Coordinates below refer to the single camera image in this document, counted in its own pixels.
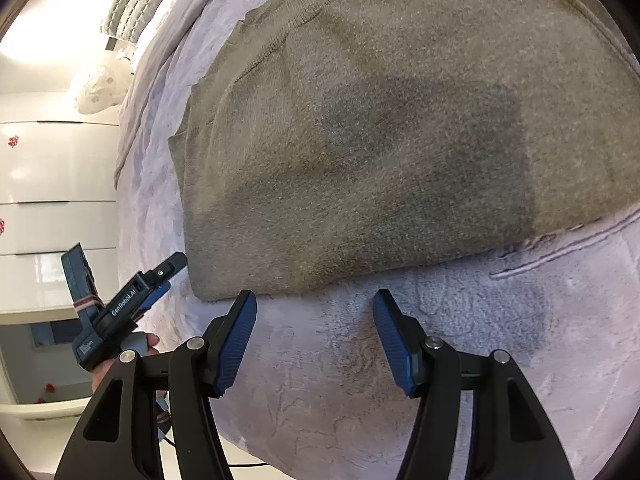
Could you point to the lavender folded duvet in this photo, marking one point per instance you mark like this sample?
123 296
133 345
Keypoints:
150 60

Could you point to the white floral bundle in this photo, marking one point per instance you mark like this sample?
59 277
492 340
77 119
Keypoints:
102 90

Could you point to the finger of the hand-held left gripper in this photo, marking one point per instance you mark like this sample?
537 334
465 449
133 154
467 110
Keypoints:
152 297
167 267

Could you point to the grey quilted pillow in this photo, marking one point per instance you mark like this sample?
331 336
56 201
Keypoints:
140 0

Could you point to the grey-brown knit sweater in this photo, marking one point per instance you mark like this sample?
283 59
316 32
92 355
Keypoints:
375 135

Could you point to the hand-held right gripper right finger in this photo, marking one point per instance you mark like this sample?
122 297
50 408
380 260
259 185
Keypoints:
395 345

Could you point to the white wardrobe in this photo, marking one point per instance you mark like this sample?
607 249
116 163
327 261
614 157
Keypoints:
50 170

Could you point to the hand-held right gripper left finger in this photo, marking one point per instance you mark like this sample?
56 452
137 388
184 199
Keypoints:
235 345

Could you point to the person's left hand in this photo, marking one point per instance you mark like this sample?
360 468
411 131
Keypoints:
151 344

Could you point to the bed with lavender cover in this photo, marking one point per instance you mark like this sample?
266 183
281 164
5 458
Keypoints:
325 410

